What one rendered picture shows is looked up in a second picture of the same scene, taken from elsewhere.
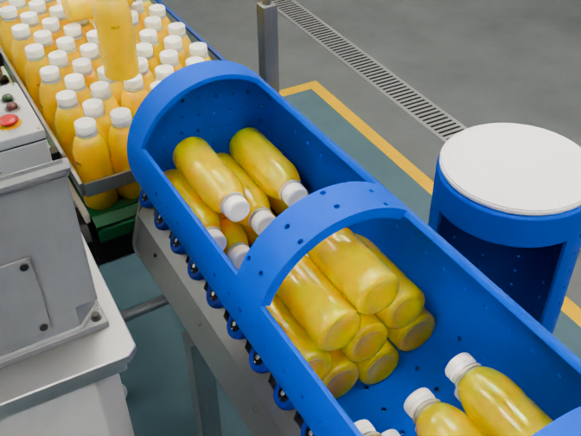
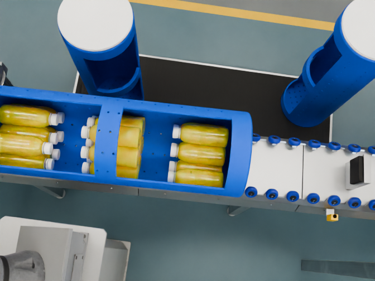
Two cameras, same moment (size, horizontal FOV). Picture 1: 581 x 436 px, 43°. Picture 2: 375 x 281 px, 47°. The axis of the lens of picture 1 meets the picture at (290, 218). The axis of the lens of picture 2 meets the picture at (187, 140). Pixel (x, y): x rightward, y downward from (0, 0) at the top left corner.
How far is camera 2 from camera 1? 79 cm
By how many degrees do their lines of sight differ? 46
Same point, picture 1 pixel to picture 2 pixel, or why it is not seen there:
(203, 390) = not seen: hidden behind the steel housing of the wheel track
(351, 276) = (129, 142)
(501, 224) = (115, 50)
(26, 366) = (86, 268)
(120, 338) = (97, 232)
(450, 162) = (73, 39)
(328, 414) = (168, 187)
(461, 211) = (96, 56)
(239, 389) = (98, 187)
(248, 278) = (102, 175)
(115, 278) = not seen: outside the picture
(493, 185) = (99, 37)
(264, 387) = not seen: hidden behind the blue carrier
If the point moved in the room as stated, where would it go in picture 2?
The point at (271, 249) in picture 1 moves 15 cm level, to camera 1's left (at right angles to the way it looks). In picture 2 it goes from (105, 163) to (73, 203)
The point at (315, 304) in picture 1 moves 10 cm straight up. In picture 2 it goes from (126, 159) to (123, 153)
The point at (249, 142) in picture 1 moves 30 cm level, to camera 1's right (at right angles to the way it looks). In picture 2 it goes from (11, 116) to (70, 48)
